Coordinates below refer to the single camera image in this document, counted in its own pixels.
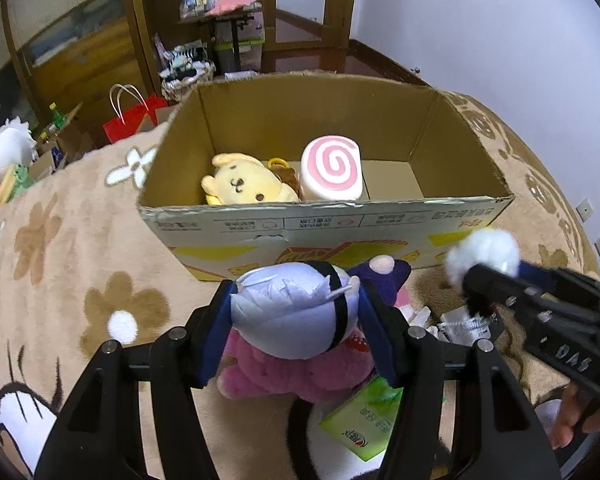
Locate printed cardboard box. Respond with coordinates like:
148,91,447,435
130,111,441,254
137,72,516,283

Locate green frog toy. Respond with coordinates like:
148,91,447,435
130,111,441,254
0,165,36,212

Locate small wooden table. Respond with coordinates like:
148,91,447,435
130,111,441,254
176,0,267,75

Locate black strap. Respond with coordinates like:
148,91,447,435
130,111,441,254
285,395,327,480

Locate pink swirl roll plush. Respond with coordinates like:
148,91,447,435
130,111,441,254
300,135,365,202

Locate white paper tags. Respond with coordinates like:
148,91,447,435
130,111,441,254
399,305,505,347

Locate wicker basket of socks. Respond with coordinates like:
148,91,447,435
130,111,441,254
159,45,217,102

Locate open brown carton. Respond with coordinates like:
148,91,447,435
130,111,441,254
32,101,97,173

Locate person's right hand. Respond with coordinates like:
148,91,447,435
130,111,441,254
550,382,600,451

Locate pink cloth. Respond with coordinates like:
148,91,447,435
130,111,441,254
207,0,264,16

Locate white fluffy plush toy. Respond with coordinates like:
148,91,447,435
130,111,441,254
445,228,522,287

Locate white-haired plush doll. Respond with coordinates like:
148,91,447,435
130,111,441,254
0,117,39,184

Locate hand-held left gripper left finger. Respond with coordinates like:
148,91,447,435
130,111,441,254
34,279,242,480

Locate clear storage bin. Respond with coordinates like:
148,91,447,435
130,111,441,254
212,22,267,74

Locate lavender-haired plush doll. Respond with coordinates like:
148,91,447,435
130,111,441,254
228,260,365,361

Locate green bottle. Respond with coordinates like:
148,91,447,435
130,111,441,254
48,102,69,134

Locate brown floral blanket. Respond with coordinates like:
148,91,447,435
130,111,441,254
0,74,600,480

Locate yellow bear plush toy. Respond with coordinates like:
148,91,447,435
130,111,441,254
201,152,301,206

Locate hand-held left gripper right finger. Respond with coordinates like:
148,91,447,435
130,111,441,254
359,291,564,480

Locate purple plush toy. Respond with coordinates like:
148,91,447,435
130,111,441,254
346,255,412,307

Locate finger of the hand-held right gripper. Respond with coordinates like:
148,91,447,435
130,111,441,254
461,262,537,321
517,259,560,287

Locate red gift bag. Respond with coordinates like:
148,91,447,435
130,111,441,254
102,84,169,145

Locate brown plush with yellow ring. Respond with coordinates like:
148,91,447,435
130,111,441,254
266,156,304,197

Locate wooden cabinet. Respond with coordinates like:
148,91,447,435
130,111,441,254
117,0,263,98

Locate pink plush toy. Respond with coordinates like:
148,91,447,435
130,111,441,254
216,327,377,404

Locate green tissue packet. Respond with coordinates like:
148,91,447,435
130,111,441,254
319,376,447,464

